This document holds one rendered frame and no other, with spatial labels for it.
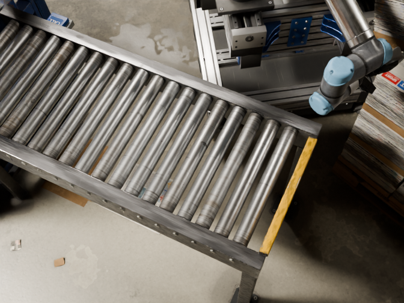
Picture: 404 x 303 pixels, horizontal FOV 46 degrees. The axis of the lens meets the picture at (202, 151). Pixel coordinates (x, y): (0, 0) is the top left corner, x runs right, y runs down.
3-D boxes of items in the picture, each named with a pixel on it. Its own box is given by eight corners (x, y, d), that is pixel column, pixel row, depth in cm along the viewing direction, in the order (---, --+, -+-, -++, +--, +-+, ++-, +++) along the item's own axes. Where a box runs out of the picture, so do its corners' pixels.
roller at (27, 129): (94, 54, 188) (90, 45, 183) (24, 152, 170) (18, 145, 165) (83, 50, 189) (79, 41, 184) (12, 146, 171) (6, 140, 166)
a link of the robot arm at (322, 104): (329, 107, 140) (323, 121, 147) (355, 85, 143) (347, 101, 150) (309, 90, 142) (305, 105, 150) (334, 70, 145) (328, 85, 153)
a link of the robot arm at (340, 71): (352, 44, 136) (343, 67, 146) (320, 62, 133) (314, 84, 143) (371, 63, 133) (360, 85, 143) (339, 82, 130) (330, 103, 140)
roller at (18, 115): (79, 48, 189) (76, 40, 185) (9, 145, 171) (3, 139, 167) (69, 44, 190) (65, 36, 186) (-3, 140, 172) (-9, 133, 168)
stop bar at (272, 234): (317, 141, 161) (318, 139, 160) (268, 258, 145) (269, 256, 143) (308, 137, 162) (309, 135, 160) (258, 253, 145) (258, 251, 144)
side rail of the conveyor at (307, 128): (317, 139, 175) (323, 123, 164) (311, 151, 173) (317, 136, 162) (17, 23, 206) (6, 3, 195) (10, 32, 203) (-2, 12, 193)
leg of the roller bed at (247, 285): (252, 299, 217) (263, 263, 156) (246, 311, 215) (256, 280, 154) (240, 293, 218) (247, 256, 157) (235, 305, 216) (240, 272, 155)
